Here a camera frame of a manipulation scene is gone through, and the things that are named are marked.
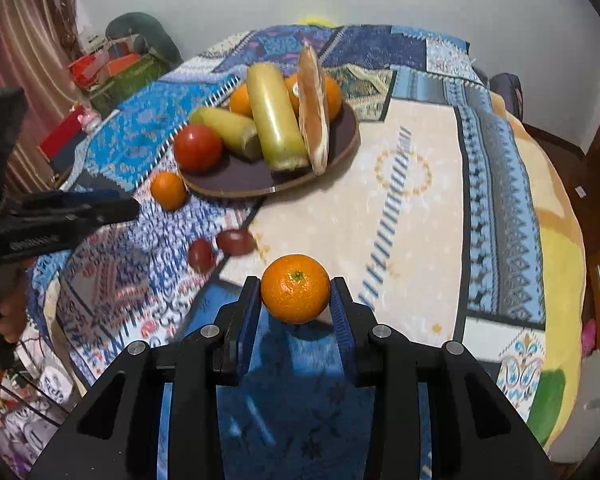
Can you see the dark blue pillow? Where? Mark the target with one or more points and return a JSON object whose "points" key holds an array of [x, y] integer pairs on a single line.
{"points": [[508, 87]]}

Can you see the dark red grape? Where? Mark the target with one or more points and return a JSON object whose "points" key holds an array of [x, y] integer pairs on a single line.
{"points": [[236, 242], [200, 256]]}

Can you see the pink toy figure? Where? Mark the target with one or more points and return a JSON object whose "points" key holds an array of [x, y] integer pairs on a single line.
{"points": [[89, 121]]}

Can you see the pink grapefruit slice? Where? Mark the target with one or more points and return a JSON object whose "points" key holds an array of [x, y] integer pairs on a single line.
{"points": [[313, 114]]}

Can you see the small mandarin with stem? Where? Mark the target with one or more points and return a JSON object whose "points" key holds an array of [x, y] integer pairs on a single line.
{"points": [[295, 289]]}

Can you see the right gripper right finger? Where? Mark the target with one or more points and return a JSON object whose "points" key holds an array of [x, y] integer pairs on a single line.
{"points": [[351, 323]]}

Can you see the red box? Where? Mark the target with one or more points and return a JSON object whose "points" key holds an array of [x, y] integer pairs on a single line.
{"points": [[60, 136]]}

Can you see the medium orange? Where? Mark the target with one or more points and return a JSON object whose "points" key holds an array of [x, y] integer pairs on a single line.
{"points": [[239, 102]]}

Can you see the striped pink curtain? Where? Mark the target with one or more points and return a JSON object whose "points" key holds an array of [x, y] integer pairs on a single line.
{"points": [[32, 58]]}

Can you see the large orange with Dole sticker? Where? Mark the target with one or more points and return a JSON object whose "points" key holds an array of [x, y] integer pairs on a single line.
{"points": [[332, 93]]}

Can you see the dark purple round plate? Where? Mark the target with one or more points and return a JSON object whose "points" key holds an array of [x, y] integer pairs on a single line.
{"points": [[235, 178]]}

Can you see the small mandarin orange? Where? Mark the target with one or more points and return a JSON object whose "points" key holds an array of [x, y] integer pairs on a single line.
{"points": [[168, 190]]}

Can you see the yellow pillow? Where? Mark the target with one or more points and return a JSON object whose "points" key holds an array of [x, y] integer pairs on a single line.
{"points": [[315, 20]]}

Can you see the blue patchwork bedspread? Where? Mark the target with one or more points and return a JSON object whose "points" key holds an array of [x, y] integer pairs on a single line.
{"points": [[430, 222]]}

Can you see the yellow fleece blanket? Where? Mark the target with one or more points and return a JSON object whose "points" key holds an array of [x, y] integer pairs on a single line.
{"points": [[564, 279]]}

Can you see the person's left hand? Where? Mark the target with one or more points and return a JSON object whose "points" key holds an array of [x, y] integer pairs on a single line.
{"points": [[13, 319]]}

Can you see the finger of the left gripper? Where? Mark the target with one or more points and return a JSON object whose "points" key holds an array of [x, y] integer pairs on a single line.
{"points": [[61, 199], [53, 230]]}

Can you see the green storage box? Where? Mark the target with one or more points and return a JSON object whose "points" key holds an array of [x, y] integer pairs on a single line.
{"points": [[106, 97]]}

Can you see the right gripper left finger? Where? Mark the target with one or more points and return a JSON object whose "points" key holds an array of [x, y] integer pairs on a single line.
{"points": [[247, 314]]}

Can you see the red tomato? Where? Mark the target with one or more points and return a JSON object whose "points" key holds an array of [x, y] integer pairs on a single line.
{"points": [[197, 149]]}

